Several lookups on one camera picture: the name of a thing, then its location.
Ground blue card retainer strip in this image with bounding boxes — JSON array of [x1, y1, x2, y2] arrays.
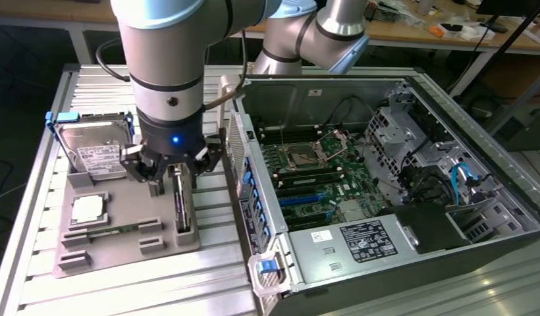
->
[[240, 157, 271, 246]]

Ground hard disk with blue carrier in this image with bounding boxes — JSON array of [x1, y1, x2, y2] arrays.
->
[[45, 110, 137, 182]]

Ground blue data wire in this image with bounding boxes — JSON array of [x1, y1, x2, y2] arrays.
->
[[449, 162, 474, 207]]

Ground wooden desk with white frame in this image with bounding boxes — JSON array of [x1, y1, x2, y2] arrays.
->
[[366, 0, 540, 96], [0, 0, 271, 65]]

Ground metal socket cover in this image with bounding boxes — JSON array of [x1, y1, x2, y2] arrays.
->
[[312, 129, 355, 162]]

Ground silver CPU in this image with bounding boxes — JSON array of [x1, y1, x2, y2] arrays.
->
[[71, 196, 109, 226]]

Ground green motherboard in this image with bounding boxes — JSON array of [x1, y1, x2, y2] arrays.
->
[[255, 124, 402, 231]]

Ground CPU socket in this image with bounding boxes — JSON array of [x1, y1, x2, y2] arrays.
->
[[284, 144, 327, 172]]

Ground black installed RAM stick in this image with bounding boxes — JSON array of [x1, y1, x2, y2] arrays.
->
[[275, 171, 344, 189]]

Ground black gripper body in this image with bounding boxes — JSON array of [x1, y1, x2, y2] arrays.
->
[[136, 110, 210, 166]]

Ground black box on floor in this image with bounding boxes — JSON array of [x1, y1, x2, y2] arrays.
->
[[491, 105, 540, 152]]

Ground black slanted pole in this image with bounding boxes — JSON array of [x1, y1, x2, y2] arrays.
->
[[493, 0, 540, 59]]

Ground black monitor stand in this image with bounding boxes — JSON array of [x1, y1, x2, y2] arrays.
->
[[475, 0, 511, 34]]

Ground black plastic duct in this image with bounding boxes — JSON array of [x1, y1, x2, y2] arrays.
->
[[375, 203, 471, 255]]

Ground green RAM stick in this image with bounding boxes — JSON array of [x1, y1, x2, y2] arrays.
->
[[87, 223, 141, 235]]

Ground black open PC case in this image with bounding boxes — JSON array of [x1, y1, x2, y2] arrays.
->
[[219, 74, 540, 316]]

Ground blue expansion slot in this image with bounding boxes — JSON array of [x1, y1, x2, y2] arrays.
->
[[278, 194, 322, 207]]

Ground silver chipset heatsink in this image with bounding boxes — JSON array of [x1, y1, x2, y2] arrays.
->
[[339, 200, 377, 222]]

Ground silver power supply with label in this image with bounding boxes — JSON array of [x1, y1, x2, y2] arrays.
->
[[287, 213, 425, 286]]

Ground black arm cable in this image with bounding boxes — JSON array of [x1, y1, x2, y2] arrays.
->
[[95, 29, 250, 111]]

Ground silver metal disk bay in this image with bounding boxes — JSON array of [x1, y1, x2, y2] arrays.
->
[[363, 105, 434, 186]]

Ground grey plastic parts rack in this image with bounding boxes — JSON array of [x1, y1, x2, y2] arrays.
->
[[52, 164, 203, 279]]

